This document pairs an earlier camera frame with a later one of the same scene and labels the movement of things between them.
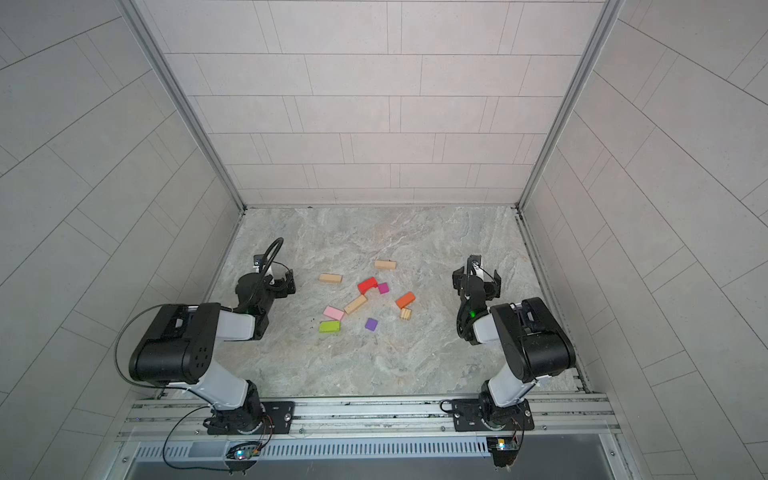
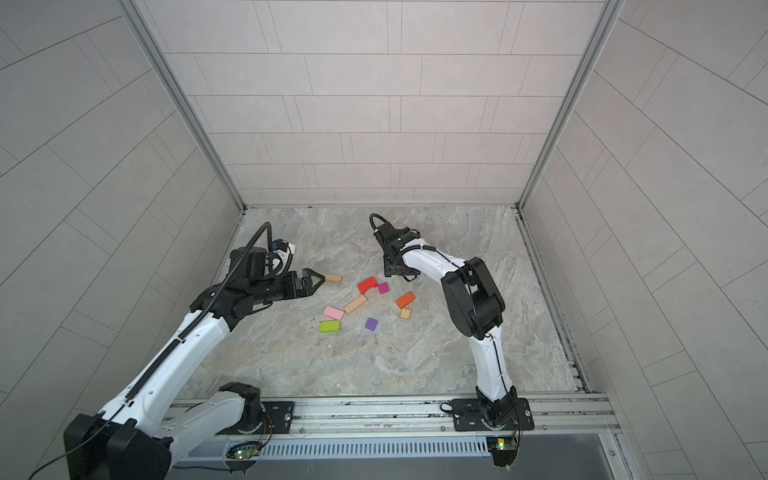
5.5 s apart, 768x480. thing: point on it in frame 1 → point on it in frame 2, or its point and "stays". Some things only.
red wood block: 367,284 stays
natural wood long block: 355,304 stays
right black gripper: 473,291 → 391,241
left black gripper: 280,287 stays
